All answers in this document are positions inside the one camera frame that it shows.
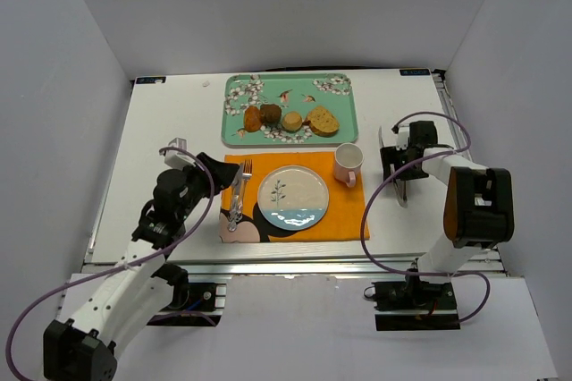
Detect metal serving tongs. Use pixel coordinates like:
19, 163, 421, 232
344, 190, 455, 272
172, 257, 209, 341
378, 127, 408, 208

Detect dark brown croissant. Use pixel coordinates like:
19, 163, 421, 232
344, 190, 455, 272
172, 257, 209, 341
259, 104, 282, 125

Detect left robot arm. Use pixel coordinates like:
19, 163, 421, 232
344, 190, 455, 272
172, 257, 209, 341
43, 148, 240, 380

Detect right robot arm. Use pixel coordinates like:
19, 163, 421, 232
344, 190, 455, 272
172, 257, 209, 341
219, 116, 514, 285

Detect orange glazed bread roll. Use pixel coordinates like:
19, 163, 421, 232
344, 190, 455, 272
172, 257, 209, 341
243, 106, 263, 133

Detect sliced seeded bread loaf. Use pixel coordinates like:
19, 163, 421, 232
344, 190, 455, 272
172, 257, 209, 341
303, 106, 340, 137

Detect silver table knife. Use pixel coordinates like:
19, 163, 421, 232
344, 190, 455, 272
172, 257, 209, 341
228, 162, 245, 221

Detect silver fork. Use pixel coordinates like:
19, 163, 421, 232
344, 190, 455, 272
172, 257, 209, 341
234, 158, 253, 222

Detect silver spoon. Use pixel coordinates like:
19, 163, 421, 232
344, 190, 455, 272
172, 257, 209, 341
227, 195, 240, 233

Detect pink mug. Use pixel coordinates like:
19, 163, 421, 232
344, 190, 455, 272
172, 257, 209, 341
333, 143, 364, 188

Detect cream and blue plate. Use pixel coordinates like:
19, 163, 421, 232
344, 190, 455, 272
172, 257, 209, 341
257, 165, 329, 232

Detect orange cartoon placemat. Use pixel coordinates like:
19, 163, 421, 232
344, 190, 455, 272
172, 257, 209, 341
219, 151, 366, 243

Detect small round yellow bun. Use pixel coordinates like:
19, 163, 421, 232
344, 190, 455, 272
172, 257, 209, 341
282, 111, 303, 132

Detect green floral serving tray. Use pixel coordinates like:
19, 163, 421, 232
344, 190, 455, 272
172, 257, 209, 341
221, 72, 358, 148

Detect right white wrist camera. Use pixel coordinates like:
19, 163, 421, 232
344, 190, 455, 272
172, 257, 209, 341
391, 124, 410, 150

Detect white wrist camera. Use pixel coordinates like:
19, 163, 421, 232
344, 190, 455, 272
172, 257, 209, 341
160, 138, 194, 170
391, 124, 410, 150

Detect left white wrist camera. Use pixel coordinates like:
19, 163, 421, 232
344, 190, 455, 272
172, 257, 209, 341
160, 138, 194, 170

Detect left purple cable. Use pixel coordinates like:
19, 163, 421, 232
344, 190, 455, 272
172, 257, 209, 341
4, 146, 216, 381

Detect aluminium table frame rail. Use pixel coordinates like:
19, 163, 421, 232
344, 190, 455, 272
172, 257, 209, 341
83, 70, 460, 275

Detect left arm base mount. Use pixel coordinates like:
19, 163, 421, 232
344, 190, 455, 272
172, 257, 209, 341
147, 283, 226, 327

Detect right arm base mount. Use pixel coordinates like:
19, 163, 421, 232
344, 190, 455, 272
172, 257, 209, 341
363, 277, 460, 332

